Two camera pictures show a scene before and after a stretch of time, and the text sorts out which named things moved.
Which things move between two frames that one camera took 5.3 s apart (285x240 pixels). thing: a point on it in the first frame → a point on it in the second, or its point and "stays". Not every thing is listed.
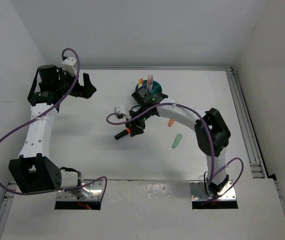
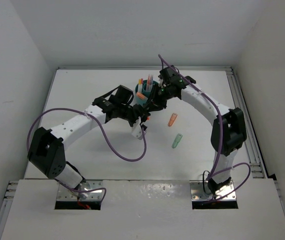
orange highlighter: x=171 y=122 stays
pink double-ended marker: x=149 y=86 stays
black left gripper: x=83 y=91 → x=140 y=112
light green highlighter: x=177 y=140 stays
